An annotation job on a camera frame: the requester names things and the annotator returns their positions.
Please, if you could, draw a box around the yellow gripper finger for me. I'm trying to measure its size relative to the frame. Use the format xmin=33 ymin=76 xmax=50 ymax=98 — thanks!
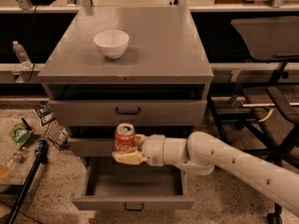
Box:
xmin=134 ymin=134 xmax=147 ymax=149
xmin=112 ymin=150 xmax=147 ymax=165

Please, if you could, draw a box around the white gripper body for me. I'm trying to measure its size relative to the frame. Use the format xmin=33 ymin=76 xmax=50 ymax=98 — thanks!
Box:
xmin=142 ymin=134 xmax=166 ymax=166

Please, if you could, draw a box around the red coke can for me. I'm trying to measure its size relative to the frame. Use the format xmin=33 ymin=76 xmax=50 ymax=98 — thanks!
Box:
xmin=114 ymin=123 xmax=135 ymax=152

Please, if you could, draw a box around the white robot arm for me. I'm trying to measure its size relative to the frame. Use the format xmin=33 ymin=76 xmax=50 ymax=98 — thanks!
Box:
xmin=112 ymin=132 xmax=299 ymax=216

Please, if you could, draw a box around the grey bottom drawer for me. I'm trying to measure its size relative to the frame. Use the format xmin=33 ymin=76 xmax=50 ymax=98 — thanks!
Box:
xmin=72 ymin=157 xmax=194 ymax=211

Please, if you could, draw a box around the grey drawer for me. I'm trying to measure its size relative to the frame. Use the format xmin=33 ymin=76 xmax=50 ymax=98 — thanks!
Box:
xmin=72 ymin=157 xmax=194 ymax=211
xmin=50 ymin=100 xmax=206 ymax=126
xmin=66 ymin=136 xmax=197 ymax=158

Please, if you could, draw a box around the grey middle drawer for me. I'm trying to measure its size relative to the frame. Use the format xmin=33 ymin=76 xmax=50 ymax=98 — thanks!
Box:
xmin=66 ymin=136 xmax=197 ymax=158

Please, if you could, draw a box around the grey metal drawer cabinet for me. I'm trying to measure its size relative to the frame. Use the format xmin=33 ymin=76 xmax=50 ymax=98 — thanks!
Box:
xmin=36 ymin=6 xmax=215 ymax=170

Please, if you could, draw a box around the grey top drawer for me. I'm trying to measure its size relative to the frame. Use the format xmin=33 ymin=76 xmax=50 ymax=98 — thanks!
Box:
xmin=50 ymin=100 xmax=206 ymax=126

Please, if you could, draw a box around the checkered snack packet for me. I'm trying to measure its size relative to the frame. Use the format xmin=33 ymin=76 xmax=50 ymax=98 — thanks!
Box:
xmin=44 ymin=120 xmax=68 ymax=146

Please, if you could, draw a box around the black pole with blue band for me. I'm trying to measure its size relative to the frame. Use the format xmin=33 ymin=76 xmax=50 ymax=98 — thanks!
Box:
xmin=5 ymin=140 xmax=49 ymax=224

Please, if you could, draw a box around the dark snack packet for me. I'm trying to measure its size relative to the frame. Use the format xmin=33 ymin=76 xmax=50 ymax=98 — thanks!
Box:
xmin=35 ymin=102 xmax=55 ymax=126

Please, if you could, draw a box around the white ceramic bowl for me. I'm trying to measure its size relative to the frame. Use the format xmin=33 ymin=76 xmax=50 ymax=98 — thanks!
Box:
xmin=93 ymin=30 xmax=129 ymax=59

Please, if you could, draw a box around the crushed clear plastic bottle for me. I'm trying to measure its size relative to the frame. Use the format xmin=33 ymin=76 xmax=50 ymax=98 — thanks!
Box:
xmin=7 ymin=150 xmax=25 ymax=171

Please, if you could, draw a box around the green chip bag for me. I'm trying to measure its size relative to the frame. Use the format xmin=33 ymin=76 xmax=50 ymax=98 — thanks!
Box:
xmin=9 ymin=122 xmax=34 ymax=148

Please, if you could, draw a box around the black office chair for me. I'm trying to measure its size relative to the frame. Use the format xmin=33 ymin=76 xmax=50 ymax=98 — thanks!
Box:
xmin=206 ymin=15 xmax=299 ymax=224

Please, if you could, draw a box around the clear plastic water bottle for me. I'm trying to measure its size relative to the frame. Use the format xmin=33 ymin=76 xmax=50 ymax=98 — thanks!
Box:
xmin=12 ymin=41 xmax=33 ymax=69

